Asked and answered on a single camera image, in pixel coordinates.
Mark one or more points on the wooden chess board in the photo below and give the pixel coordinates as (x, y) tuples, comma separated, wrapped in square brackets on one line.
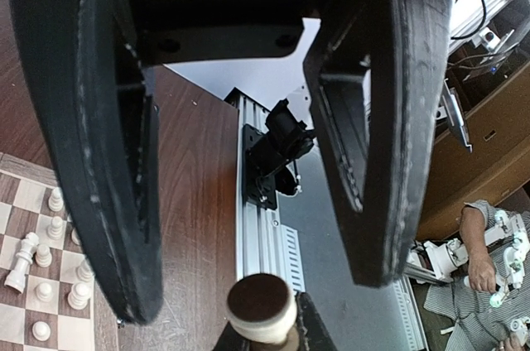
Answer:
[(25, 190)]

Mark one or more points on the white king chess piece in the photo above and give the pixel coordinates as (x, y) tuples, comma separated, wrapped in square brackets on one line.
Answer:
[(79, 296)]

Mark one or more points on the white rook chess piece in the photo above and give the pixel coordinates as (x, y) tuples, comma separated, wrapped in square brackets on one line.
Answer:
[(74, 237)]

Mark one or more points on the white queen chess piece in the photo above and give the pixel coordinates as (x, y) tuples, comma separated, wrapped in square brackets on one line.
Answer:
[(16, 278)]

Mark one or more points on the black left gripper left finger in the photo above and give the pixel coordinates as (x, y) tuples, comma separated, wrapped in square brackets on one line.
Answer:
[(231, 340)]

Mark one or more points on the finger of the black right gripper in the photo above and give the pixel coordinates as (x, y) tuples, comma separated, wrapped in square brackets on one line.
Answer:
[(93, 99), (375, 72)]

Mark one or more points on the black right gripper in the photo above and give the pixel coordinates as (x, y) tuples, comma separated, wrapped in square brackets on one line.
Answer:
[(139, 33)]

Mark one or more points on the white bishop chess piece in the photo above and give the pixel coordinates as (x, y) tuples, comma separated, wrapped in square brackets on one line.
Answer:
[(262, 309)]

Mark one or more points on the seated person operator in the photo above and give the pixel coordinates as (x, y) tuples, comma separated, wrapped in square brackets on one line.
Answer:
[(459, 317)]

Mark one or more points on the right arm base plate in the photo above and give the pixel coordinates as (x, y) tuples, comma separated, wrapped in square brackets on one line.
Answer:
[(258, 185)]

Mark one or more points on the white pawn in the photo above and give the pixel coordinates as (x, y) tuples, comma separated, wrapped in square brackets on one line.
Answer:
[(43, 257), (56, 202), (44, 292), (56, 228)]

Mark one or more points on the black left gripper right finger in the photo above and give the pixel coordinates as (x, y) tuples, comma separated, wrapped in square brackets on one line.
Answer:
[(313, 335)]

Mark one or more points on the aluminium front rail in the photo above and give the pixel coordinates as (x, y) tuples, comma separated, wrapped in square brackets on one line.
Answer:
[(300, 242)]

